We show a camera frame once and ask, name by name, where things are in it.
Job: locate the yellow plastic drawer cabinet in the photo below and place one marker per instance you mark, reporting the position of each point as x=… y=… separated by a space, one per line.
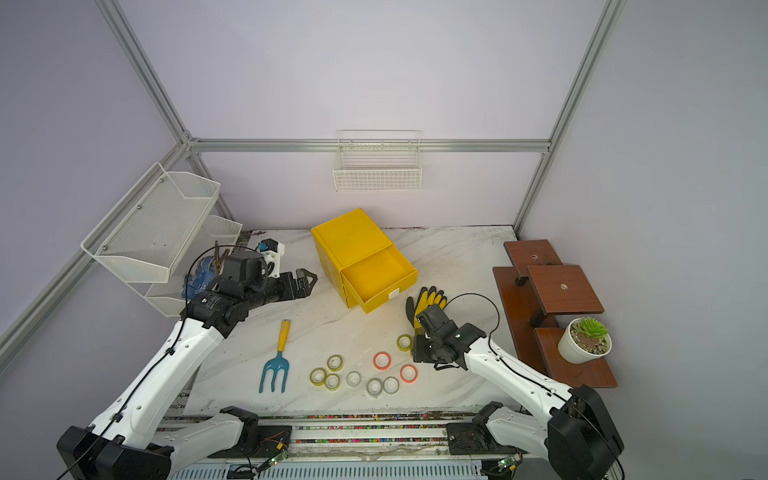
x=345 y=241

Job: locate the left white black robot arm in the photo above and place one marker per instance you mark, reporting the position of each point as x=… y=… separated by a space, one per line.
x=121 y=442

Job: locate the blue cloth item on shelf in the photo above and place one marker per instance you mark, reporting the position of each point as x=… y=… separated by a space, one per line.
x=196 y=281

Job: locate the white tape roll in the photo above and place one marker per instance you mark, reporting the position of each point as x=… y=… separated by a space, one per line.
x=391 y=385
x=374 y=387
x=354 y=379

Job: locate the white tape roll left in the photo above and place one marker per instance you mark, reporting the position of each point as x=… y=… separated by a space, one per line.
x=354 y=379

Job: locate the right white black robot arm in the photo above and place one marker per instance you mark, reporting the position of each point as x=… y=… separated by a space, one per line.
x=571 y=427

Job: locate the brown wooden stepped shelf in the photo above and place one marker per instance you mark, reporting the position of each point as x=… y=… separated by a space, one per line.
x=537 y=288

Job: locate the yellow tape roll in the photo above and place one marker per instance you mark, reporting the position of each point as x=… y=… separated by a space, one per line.
x=405 y=343
x=318 y=376
x=335 y=363
x=332 y=382

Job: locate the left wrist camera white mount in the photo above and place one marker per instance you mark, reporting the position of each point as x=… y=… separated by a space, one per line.
x=272 y=252

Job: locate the white tape roll middle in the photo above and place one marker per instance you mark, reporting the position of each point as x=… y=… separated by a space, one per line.
x=374 y=387

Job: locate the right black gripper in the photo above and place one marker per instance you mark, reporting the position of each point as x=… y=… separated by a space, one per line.
x=419 y=349

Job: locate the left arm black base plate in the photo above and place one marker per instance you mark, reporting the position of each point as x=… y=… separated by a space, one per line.
x=259 y=442

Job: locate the white tape roll right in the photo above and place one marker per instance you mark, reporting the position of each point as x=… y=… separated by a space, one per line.
x=391 y=385

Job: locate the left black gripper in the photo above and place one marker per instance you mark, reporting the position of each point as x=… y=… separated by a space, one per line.
x=303 y=289

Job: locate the red tape roll lower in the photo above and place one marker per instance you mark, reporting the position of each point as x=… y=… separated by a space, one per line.
x=408 y=374

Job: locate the red tape roll upper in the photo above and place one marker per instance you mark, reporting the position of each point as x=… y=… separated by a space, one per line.
x=382 y=361

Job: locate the red tape roll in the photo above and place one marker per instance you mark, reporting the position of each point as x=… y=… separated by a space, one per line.
x=408 y=374
x=382 y=361

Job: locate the white mesh two-tier wall shelf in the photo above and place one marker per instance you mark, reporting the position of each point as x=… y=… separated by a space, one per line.
x=151 y=238

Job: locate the teal garden fork yellow handle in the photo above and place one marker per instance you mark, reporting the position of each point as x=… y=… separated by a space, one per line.
x=278 y=365

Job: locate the yellow black work glove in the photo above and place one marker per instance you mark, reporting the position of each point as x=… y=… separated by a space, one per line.
x=416 y=305

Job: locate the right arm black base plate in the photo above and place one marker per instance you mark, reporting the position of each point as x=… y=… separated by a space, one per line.
x=468 y=439

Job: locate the potted succulent white pot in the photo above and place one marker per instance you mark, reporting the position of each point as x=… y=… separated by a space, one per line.
x=584 y=339

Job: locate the brown pruning tool on shelf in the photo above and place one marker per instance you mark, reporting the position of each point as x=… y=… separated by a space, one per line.
x=220 y=253

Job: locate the white wire wall basket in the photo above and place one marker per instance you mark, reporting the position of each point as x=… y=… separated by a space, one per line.
x=378 y=160

